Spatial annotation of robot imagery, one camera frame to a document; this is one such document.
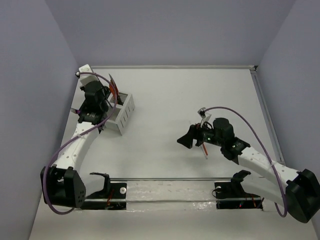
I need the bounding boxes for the orange chopstick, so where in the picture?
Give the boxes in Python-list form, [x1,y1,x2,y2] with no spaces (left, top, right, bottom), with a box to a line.
[202,143,208,156]

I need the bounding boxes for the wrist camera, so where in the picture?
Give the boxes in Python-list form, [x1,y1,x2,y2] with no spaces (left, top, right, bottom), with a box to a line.
[197,107,212,127]
[75,64,99,86]

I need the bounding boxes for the iridescent rainbow fork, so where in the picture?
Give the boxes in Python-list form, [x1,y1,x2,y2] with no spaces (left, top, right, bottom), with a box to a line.
[70,108,81,115]

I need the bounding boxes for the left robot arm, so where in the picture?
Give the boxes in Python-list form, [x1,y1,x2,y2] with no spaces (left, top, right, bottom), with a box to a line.
[40,80,111,209]

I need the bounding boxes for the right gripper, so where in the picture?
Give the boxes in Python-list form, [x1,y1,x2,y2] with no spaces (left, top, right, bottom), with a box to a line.
[176,118,224,149]

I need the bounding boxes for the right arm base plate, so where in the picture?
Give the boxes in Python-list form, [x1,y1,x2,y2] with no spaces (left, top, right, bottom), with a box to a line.
[211,170,263,210]

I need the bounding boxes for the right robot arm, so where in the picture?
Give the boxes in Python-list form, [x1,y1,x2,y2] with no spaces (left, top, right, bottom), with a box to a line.
[177,117,320,223]

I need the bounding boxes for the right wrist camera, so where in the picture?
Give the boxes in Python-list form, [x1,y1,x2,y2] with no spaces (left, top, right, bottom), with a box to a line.
[197,107,212,127]

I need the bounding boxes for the white table edge rail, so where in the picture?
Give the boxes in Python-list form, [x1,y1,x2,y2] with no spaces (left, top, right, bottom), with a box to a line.
[92,65,258,71]

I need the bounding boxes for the black-handled steel knife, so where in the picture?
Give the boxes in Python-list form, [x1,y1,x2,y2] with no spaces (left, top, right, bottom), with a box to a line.
[108,74,117,87]

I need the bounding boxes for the white cutlery holder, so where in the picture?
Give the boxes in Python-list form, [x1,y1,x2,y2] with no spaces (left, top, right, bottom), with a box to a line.
[103,91,135,135]

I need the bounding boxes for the white chopstick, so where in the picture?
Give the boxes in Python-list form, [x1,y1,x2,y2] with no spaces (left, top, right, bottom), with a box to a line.
[200,145,208,159]

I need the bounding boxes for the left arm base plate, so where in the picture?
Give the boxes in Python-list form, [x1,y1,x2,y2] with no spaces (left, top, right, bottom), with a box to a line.
[80,172,127,211]

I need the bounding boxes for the orange-handled knife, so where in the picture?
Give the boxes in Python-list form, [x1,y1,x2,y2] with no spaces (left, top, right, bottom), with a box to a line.
[109,79,119,98]

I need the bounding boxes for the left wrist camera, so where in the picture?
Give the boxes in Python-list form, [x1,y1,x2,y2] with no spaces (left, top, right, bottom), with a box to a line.
[75,64,99,86]

